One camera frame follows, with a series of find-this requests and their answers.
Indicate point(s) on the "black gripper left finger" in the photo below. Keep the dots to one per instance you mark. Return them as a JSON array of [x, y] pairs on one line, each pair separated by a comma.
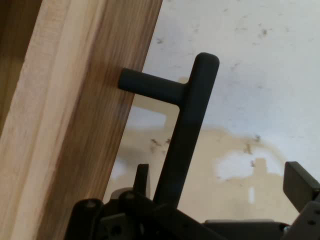
[[120, 220]]

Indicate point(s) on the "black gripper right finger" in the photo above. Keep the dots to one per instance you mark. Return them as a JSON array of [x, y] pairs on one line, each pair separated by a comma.
[[306, 190]]

